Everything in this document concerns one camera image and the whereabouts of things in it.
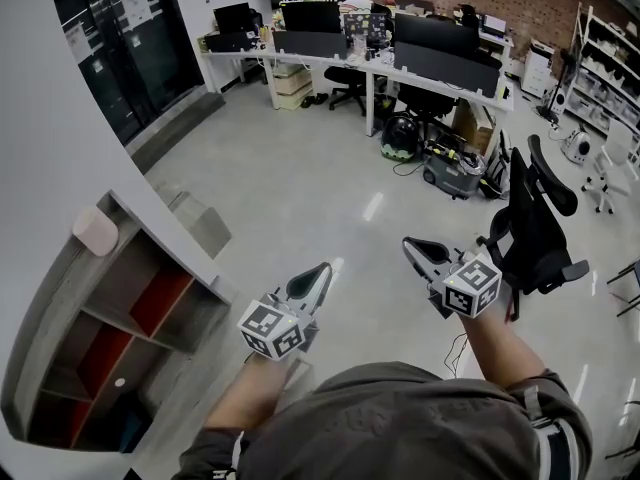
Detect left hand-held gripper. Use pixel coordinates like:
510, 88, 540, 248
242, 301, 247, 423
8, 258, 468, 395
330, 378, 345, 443
237, 263, 334, 362

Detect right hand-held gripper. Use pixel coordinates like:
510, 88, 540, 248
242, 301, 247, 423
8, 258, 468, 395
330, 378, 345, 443
402, 236, 503, 320

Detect pale pink cup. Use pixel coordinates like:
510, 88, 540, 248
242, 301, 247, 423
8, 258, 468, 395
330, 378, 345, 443
72, 206, 120, 258

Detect grey low shelf unit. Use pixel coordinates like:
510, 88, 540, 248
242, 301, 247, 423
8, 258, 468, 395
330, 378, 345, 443
0, 190, 239, 454

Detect person's left forearm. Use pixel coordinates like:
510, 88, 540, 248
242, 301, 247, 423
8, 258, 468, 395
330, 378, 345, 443
204, 350, 301, 432

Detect person's right forearm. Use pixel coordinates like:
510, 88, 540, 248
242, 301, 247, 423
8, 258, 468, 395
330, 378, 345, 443
457, 312, 546, 392

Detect long white office desk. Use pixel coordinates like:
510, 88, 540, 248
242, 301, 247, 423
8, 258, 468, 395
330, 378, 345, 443
199, 42, 516, 139

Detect grey vacuum cleaner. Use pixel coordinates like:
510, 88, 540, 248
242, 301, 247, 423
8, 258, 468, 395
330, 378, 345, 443
422, 135, 487, 200

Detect black high-back mesh chair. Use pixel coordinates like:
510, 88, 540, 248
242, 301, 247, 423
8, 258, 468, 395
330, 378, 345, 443
474, 134, 591, 322

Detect white striped bag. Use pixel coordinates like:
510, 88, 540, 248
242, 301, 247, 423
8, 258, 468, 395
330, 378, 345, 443
482, 132, 514, 199

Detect black round backpack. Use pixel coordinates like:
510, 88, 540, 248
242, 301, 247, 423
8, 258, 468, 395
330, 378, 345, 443
379, 112, 419, 163

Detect large cardboard box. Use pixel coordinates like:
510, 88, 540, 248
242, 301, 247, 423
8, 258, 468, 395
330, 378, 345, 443
452, 100, 496, 155

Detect black office chair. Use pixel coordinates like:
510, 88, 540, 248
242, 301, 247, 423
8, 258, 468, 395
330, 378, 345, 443
323, 65, 369, 117
397, 82, 459, 134

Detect person's grey shirt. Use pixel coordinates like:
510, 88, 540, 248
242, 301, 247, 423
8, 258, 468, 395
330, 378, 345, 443
172, 360, 594, 480

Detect white round floor appliance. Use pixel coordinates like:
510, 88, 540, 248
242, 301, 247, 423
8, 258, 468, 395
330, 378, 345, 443
558, 122, 594, 165

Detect black metal stand legs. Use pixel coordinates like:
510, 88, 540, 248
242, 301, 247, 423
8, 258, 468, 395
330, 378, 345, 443
605, 257, 640, 319

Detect cardboard boxes stack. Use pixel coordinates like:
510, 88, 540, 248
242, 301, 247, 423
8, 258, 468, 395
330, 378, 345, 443
273, 65, 315, 111

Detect black standing fan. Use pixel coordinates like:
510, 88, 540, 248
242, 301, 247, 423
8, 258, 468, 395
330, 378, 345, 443
537, 47, 576, 124

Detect grey door step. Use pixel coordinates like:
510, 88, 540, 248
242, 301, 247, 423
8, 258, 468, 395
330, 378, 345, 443
128, 90, 226, 175

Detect white office chair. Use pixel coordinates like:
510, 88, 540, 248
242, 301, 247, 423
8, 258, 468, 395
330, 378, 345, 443
580, 117, 640, 215

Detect white drawer cabinet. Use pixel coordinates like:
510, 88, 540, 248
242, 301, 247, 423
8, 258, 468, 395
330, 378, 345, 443
519, 37, 556, 99

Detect wide black monitor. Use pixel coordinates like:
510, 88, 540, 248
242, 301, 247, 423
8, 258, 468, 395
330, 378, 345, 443
393, 12, 481, 59

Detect sticker covered laptop lid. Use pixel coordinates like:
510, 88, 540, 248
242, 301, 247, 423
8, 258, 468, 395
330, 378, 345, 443
342, 12, 389, 39

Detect white storage shelf rack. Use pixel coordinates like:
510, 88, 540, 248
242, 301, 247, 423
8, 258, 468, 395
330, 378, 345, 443
564, 1, 640, 134

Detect small black monitor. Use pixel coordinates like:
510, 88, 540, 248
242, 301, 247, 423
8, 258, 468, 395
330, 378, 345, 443
213, 1, 251, 35

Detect black double door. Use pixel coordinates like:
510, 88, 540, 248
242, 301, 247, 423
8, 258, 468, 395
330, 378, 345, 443
49, 0, 207, 145

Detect white door notice paper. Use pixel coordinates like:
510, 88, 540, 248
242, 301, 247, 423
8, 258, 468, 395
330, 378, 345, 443
63, 21, 90, 60
119, 0, 154, 27

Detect black floor cable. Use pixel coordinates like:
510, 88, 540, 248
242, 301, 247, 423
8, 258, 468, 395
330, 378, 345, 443
443, 331, 471, 380

